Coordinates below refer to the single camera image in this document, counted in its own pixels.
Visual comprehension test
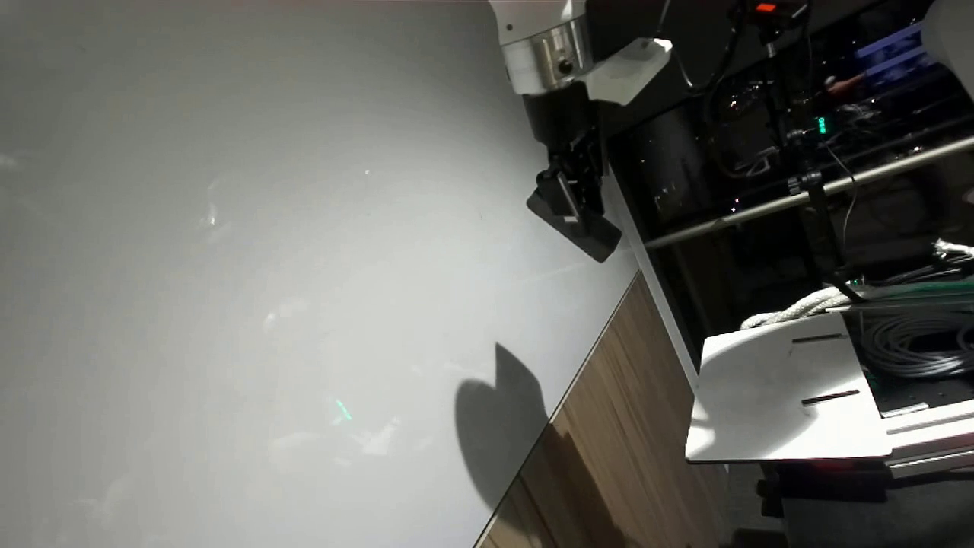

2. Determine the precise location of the thick white rope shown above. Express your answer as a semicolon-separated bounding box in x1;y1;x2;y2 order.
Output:
736;281;869;334

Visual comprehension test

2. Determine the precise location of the black camera stand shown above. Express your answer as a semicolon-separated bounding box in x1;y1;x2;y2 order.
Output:
785;169;865;304

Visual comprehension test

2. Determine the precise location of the long metal rod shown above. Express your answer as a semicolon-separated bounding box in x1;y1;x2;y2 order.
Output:
643;133;974;252

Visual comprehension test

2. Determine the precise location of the blue box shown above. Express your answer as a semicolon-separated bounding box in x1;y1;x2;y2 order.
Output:
850;17;940;99

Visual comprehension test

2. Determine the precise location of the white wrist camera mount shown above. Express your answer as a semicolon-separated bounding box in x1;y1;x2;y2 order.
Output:
584;38;675;106

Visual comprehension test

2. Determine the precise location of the black felt duster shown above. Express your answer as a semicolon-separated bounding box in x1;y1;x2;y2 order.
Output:
523;187;625;265

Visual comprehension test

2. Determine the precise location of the black equipment rack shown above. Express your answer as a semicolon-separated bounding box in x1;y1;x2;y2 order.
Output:
597;0;974;344

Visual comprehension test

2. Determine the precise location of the coiled grey cable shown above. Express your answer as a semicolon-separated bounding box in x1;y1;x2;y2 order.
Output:
853;304;974;383

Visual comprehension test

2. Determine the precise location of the aluminium rail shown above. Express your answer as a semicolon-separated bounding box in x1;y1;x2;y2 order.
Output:
880;397;974;481

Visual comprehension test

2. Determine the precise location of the green flat strip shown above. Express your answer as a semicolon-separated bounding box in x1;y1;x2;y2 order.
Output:
880;278;974;312

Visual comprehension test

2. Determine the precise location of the white flat tray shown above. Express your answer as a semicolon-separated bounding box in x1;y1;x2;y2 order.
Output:
681;312;897;469

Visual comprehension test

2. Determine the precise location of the large white whiteboard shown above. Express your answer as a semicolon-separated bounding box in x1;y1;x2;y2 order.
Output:
0;0;656;548

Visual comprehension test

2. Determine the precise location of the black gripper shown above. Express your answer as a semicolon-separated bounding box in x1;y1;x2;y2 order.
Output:
520;83;608;223

